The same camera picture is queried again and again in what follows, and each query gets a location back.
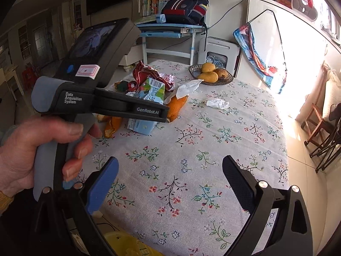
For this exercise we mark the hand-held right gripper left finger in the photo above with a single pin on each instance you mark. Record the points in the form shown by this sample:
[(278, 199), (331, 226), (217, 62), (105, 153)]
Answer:
[(102, 186)]

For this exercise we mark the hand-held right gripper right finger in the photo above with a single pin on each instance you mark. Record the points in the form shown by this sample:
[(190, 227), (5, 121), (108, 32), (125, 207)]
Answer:
[(238, 184)]

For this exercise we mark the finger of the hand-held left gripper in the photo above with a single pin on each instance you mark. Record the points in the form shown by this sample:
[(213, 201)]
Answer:
[(143, 110)]

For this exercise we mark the light blue packet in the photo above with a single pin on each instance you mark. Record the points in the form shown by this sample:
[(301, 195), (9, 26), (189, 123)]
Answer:
[(141, 126)]

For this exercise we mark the green white milk carton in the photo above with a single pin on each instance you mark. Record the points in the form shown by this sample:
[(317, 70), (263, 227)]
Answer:
[(151, 89)]

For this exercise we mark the dark green wrapper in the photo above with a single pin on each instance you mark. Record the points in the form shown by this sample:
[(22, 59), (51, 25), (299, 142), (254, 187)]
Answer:
[(121, 85)]

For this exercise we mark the white red printed wrapper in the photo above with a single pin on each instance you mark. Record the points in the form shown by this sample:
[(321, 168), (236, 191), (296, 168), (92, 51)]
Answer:
[(167, 81)]

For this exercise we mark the red snack wrapper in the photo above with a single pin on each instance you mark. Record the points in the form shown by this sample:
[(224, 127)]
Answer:
[(143, 72)]

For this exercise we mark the yellow plastic bin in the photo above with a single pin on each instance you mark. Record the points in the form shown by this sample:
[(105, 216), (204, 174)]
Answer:
[(125, 245)]

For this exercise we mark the person's left hand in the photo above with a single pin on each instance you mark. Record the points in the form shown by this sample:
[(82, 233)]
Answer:
[(18, 160)]

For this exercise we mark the white television cabinet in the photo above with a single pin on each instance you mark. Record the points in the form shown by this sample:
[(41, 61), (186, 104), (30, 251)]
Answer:
[(133, 56)]

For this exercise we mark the flat white tissue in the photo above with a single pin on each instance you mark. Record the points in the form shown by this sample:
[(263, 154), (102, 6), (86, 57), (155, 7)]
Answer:
[(186, 88)]

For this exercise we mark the floral tablecloth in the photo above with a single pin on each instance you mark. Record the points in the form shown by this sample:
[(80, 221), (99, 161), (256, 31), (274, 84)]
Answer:
[(186, 152)]

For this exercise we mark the row of books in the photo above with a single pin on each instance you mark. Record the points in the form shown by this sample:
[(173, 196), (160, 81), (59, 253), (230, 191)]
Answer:
[(147, 5)]

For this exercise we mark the blue study desk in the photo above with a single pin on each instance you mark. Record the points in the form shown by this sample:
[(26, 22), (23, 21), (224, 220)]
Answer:
[(165, 29)]

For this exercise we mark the yellow mango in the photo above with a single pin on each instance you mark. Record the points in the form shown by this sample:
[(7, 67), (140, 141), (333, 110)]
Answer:
[(207, 67), (207, 76)]

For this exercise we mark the crumpled white tissue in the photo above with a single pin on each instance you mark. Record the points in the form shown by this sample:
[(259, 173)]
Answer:
[(218, 103)]

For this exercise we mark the red plastic stool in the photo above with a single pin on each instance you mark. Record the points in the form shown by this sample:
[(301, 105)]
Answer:
[(28, 77)]

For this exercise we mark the brownish mango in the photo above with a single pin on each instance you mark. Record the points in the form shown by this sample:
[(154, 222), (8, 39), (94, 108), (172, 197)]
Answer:
[(222, 74)]

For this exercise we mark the navy red backpack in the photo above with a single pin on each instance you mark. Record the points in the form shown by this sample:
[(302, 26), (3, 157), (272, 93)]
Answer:
[(185, 8)]

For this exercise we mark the black folding chair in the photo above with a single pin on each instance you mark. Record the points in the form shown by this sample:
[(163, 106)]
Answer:
[(326, 149)]

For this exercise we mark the white floor appliance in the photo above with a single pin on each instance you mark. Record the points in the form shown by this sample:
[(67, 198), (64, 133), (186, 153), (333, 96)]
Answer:
[(221, 50)]

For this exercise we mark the wooden chair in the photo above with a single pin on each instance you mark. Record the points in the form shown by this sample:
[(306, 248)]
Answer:
[(314, 120)]

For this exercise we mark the printed blanket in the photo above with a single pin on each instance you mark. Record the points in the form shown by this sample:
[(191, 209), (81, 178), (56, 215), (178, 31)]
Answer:
[(255, 56)]

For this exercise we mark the white cushion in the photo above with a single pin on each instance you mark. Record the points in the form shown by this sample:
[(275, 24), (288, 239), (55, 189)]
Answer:
[(331, 96)]

